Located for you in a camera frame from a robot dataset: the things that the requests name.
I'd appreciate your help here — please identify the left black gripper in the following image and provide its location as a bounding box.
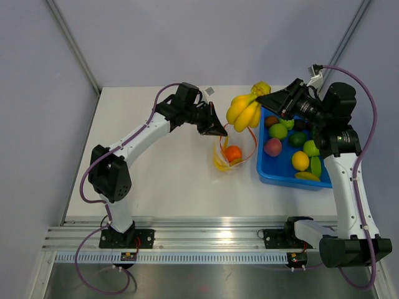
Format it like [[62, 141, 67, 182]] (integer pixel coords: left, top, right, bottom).
[[184, 102, 228, 136]]

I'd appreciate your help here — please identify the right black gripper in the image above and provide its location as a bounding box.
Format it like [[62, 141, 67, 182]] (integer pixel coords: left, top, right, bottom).
[[257, 78, 330, 128]]

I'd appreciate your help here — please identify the clear zip top bag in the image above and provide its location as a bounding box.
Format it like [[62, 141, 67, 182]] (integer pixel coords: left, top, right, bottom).
[[208, 123, 258, 181]]

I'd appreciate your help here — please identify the orange tomato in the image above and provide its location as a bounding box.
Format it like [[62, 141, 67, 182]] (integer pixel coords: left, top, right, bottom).
[[224, 145, 243, 163]]

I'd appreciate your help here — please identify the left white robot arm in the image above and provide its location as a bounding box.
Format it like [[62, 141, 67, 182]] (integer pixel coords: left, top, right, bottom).
[[82, 82, 228, 250]]

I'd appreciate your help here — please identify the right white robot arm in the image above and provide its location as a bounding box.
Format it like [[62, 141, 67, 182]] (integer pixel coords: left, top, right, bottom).
[[257, 78, 392, 268]]

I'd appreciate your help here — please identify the brown kiwi fruit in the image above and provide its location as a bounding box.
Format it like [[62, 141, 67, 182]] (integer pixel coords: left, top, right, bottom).
[[264, 116, 279, 128]]

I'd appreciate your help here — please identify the green apple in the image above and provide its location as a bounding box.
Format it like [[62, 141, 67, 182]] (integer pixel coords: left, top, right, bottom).
[[279, 118, 295, 131]]

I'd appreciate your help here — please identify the dark purple fruit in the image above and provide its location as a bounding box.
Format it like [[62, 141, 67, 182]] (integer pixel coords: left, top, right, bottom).
[[293, 119, 310, 131]]

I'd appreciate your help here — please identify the dark green avocado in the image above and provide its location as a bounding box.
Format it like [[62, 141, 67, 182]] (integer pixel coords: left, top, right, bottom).
[[288, 131, 307, 148]]

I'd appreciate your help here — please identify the pink peach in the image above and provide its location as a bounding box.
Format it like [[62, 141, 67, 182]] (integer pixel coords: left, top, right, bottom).
[[264, 138, 282, 158]]

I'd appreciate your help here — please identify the blue plastic bin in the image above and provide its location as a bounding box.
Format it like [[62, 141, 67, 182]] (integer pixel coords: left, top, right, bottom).
[[256, 108, 332, 191]]

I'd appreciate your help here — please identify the yellow lemon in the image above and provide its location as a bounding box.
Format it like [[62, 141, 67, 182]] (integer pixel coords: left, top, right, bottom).
[[291, 151, 310, 171]]

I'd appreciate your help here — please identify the green halved fruit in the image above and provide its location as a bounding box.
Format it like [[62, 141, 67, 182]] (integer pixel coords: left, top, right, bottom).
[[309, 156, 322, 178]]

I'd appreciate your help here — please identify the yellow green starfruit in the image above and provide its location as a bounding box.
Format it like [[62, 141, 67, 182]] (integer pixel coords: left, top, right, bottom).
[[295, 171, 320, 182]]

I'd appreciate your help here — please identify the right small circuit board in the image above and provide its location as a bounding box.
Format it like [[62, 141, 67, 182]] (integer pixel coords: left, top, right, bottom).
[[287, 252, 308, 267]]

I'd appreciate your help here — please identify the small circuit board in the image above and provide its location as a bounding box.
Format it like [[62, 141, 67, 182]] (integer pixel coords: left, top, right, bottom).
[[287, 252, 308, 267], [120, 252, 137, 262]]

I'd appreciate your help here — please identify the left small circuit board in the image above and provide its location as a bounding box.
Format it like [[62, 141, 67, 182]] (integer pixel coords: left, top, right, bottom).
[[120, 252, 137, 262]]

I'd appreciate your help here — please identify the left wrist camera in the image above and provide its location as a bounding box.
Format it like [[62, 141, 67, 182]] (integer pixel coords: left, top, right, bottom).
[[204, 87, 214, 96]]

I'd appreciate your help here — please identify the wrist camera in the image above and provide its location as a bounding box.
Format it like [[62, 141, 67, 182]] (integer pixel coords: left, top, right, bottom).
[[307, 64, 324, 90], [204, 87, 214, 96]]

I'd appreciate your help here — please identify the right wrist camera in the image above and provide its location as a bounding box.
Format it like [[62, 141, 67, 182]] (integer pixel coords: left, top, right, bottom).
[[307, 64, 324, 90]]

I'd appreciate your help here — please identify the aluminium mounting rail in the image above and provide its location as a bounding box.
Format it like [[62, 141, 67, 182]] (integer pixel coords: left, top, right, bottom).
[[42, 216, 287, 252]]

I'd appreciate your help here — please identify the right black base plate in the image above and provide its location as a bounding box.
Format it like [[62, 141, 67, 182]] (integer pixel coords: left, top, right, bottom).
[[256, 229, 298, 249]]

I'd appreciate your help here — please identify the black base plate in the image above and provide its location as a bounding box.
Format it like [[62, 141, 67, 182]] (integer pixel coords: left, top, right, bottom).
[[256, 229, 298, 249], [99, 228, 155, 249]]

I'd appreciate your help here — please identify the right aluminium frame post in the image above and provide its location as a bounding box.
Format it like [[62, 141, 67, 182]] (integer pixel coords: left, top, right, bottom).
[[324, 0, 373, 78]]

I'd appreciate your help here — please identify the aluminium frame post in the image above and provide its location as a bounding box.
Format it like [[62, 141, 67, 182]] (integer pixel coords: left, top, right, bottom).
[[324, 0, 373, 78], [44, 0, 102, 98]]

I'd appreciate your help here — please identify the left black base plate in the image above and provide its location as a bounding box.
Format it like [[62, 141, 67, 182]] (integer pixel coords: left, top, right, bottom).
[[99, 228, 155, 249]]

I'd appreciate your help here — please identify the left aluminium frame post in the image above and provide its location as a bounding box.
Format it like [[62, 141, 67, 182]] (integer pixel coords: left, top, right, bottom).
[[44, 0, 102, 98]]

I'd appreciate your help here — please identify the white slotted cable duct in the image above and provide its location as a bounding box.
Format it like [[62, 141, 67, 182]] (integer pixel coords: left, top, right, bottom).
[[55, 252, 288, 265]]

